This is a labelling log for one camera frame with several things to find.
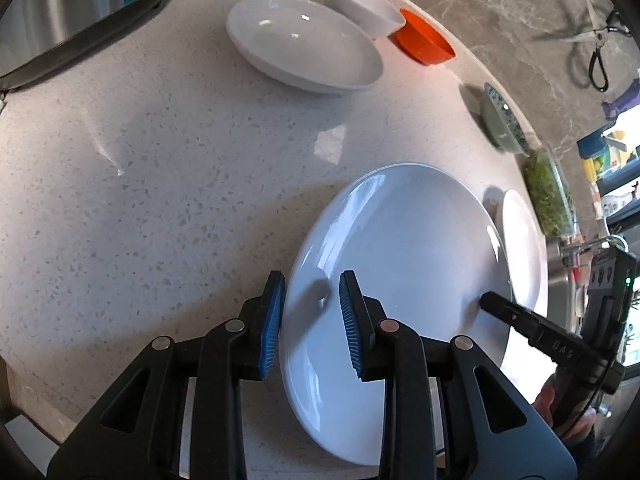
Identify small white plate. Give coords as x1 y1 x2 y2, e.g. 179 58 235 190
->
496 190 548 316

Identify large white plate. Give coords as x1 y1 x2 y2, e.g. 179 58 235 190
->
280 164 511 466

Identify blue patterned green bowl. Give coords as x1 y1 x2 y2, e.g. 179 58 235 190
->
480 82 530 156

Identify orange bowl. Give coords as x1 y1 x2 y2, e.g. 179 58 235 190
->
390 8 456 65

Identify white bowl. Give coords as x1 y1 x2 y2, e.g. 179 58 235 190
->
323 0 406 40

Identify white deep plate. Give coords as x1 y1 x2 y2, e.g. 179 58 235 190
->
226 0 384 94

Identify right hand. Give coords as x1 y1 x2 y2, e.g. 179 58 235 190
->
533 375 597 445

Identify chrome sink faucet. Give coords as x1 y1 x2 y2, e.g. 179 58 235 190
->
546 234 629 272

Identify glass bowl of greens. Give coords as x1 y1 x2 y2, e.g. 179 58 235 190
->
522 146 578 237

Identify yellow dish soap bottle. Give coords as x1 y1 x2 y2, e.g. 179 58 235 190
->
577 130 630 183

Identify stainless steel rice cooker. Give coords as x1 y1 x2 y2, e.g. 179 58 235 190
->
1 0 163 91

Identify kitchen scissors on wall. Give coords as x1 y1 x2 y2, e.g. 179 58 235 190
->
560 0 631 93

